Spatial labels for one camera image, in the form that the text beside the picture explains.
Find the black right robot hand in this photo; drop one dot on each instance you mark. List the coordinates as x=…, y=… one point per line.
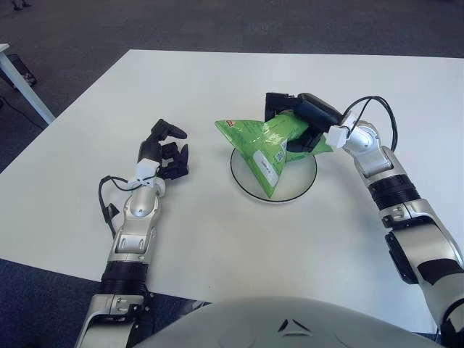
x=319, y=114

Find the dark chair legs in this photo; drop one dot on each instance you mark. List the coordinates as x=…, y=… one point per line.
x=20, y=4

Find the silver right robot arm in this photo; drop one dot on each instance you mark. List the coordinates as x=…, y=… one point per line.
x=373, y=152

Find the black box under side table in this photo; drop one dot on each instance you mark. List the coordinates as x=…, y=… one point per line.
x=23, y=69

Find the grey robot torso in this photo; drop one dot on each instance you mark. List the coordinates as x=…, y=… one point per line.
x=290, y=319

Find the white plate with black rim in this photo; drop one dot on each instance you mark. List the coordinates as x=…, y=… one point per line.
x=293, y=177

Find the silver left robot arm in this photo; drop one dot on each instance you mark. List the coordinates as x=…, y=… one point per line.
x=141, y=206

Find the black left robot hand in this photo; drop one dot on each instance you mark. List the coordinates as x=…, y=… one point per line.
x=149, y=150

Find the green snack bag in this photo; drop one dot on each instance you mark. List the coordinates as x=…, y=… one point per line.
x=253, y=145

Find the white table leg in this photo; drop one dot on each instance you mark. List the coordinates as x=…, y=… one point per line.
x=25, y=87

